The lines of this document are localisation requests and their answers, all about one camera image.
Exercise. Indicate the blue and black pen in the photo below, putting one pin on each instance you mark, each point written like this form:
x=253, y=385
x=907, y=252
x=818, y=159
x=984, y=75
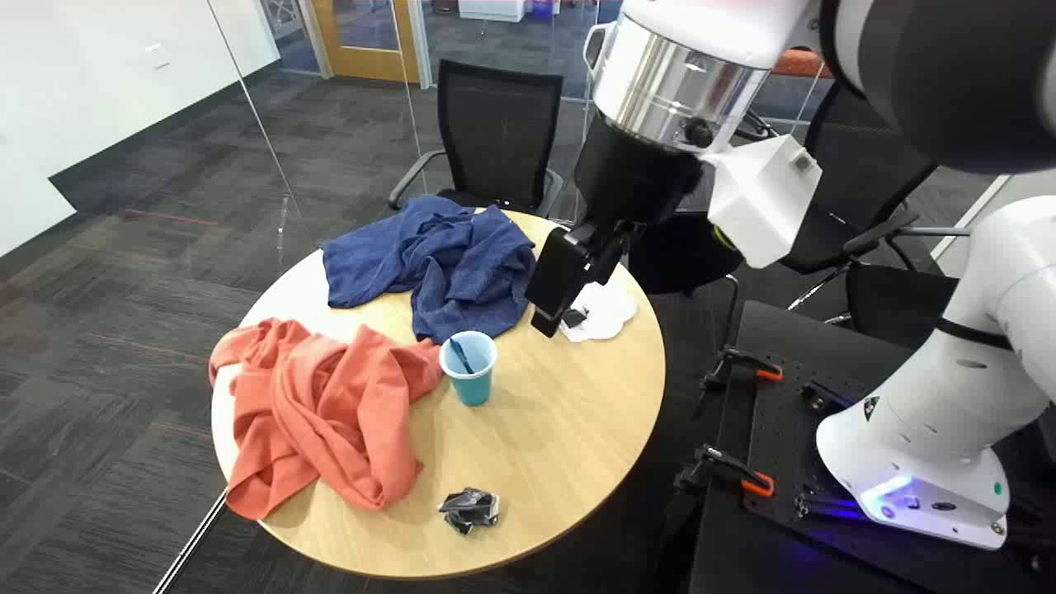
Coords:
x=461, y=354

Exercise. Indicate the black and orange clamp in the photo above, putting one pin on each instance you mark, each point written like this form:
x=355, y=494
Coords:
x=740, y=366
x=728, y=471

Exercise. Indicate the black mesh office chair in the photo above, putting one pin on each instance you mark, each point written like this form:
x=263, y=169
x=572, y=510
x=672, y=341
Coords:
x=497, y=121

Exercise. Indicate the orange cloth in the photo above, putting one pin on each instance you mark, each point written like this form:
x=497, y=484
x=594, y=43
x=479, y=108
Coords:
x=318, y=417

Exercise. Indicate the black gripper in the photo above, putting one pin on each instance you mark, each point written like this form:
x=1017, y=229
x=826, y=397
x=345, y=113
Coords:
x=632, y=169

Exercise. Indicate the wooden door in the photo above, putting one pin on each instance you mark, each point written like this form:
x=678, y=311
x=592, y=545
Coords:
x=364, y=54

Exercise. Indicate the black chair backrest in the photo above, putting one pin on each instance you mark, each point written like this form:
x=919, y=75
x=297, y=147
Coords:
x=894, y=306
x=678, y=252

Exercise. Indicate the blue plastic cup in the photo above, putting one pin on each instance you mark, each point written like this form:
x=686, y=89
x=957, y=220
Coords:
x=472, y=385

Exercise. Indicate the white cloth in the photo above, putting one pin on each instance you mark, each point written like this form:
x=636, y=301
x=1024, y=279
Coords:
x=605, y=314

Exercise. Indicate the black office chair with armrests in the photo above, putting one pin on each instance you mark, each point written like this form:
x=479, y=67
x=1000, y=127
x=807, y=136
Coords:
x=868, y=177

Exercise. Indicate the blue cloth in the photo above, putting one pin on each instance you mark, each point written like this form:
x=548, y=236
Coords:
x=440, y=264

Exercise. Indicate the crumpled dark plastic wrapper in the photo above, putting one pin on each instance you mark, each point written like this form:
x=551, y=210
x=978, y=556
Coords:
x=471, y=510

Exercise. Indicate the white box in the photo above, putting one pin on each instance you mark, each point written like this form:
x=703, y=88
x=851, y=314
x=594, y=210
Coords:
x=494, y=7

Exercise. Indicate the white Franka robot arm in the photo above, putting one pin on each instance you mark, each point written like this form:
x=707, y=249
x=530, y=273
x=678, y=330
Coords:
x=957, y=385

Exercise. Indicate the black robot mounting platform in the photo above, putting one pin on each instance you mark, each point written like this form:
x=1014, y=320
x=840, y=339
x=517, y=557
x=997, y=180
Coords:
x=770, y=550

